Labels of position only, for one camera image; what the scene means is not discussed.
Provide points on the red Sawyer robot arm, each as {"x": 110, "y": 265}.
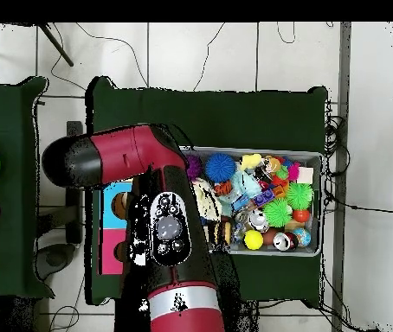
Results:
{"x": 120, "y": 155}

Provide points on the wooden box with three holes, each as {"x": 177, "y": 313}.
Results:
{"x": 111, "y": 249}

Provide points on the clear mesh bin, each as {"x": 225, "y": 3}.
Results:
{"x": 286, "y": 252}

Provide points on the purple spiky toy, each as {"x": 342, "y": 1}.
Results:
{"x": 194, "y": 167}

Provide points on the cream waffle cloth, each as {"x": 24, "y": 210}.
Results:
{"x": 212, "y": 202}

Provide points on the blue spiky ball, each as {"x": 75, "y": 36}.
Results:
{"x": 220, "y": 167}

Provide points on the brown striped wooden burger toy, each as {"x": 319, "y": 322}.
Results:
{"x": 225, "y": 232}

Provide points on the dark green tablecloth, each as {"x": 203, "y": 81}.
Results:
{"x": 217, "y": 117}

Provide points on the silver drink can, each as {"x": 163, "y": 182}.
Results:
{"x": 258, "y": 221}

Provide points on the yellow tennis-seam ball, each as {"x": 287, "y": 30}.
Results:
{"x": 253, "y": 239}

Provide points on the green spiky ball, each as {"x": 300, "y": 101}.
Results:
{"x": 277, "y": 211}
{"x": 299, "y": 195}

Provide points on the red drink can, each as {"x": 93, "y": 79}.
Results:
{"x": 284, "y": 241}

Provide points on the dark grey rounded floor object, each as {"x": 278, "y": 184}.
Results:
{"x": 56, "y": 257}

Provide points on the long black tripod leg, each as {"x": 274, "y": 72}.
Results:
{"x": 56, "y": 45}

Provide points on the dark green side-table cloth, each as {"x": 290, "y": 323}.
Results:
{"x": 9, "y": 114}

